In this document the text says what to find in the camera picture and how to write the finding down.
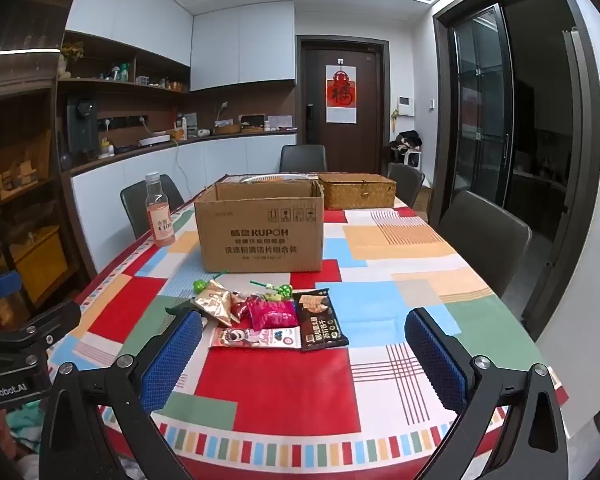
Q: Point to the cardboard box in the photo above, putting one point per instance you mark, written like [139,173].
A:
[260,230]

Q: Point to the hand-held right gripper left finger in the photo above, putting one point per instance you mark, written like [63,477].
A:
[172,355]

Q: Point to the dark grey dining chair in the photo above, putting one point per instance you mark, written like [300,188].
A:
[405,182]
[302,157]
[480,240]
[150,205]

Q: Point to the yellow flowers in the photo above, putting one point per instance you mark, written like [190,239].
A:
[72,51]

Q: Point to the wooden wall shelf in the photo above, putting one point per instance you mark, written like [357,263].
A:
[150,62]

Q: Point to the white induction cooker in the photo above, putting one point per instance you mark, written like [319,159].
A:
[154,139]

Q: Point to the white bear-print snack packet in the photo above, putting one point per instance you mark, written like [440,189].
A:
[260,337]

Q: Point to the yellow crate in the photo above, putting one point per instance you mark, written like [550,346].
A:
[42,265]

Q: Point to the white counter cabinets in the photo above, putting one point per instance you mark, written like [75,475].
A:
[230,160]

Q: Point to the white desk lamp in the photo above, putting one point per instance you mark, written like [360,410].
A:
[223,106]

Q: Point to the woven lidded basket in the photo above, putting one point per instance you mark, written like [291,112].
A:
[360,192]

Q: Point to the green lollipop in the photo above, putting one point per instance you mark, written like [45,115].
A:
[199,286]
[284,291]

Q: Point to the sliding glass door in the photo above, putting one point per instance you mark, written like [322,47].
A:
[480,110]

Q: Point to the white intercom panel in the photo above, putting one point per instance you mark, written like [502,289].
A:
[406,106]

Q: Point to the black water dispenser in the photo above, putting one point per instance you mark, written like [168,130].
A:
[82,125]

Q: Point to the pink drink bottle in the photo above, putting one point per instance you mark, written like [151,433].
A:
[160,220]

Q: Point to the black snack packet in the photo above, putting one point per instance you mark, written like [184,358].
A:
[320,320]

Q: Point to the red wall calendar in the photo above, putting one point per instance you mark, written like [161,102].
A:
[341,95]

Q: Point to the wicker tray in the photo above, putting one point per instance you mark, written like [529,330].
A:
[227,128]

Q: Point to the white fruit basket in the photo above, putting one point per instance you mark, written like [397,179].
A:
[280,177]

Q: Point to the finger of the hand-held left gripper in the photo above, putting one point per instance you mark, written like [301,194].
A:
[0,287]
[45,322]

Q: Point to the pile of dark clothes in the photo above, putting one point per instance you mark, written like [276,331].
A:
[405,141]

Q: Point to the white upper cabinets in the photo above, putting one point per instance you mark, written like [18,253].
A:
[240,45]

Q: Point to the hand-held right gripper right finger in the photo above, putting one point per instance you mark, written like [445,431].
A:
[435,360]

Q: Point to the brown wooden door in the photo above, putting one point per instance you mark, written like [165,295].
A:
[365,145]

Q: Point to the dark red snack packet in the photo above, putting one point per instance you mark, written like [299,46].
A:
[239,307]

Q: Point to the white stool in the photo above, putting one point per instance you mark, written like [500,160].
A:
[413,158]

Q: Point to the pink snack packet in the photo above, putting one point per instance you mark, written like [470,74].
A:
[272,315]

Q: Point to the gold snack packet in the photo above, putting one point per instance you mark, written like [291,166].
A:
[215,305]

